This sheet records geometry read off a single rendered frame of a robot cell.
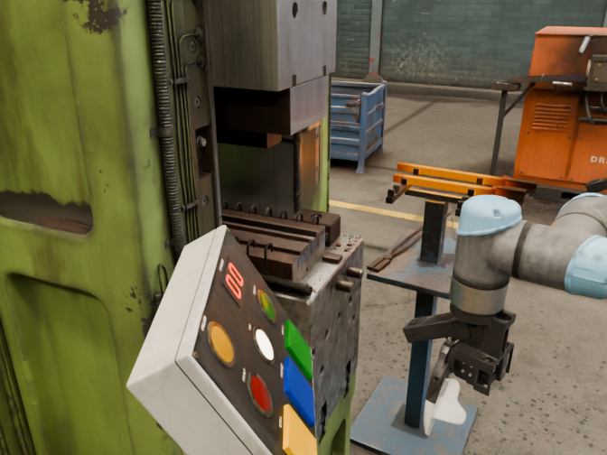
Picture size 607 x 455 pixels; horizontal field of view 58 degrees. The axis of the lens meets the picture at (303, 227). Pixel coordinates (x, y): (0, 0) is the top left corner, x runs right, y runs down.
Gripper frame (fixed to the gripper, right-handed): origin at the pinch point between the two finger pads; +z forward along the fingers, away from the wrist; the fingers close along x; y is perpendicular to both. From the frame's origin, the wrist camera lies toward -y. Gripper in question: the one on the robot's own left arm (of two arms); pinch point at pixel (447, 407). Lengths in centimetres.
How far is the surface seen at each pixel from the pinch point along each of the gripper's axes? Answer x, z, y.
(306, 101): 20, -39, -49
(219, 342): -33.4, -23.5, -13.4
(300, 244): 20, -6, -50
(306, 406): -20.4, -6.6, -11.7
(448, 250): 92, 21, -48
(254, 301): -18.7, -18.2, -23.7
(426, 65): 706, 47, -419
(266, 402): -29.9, -14.8, -9.7
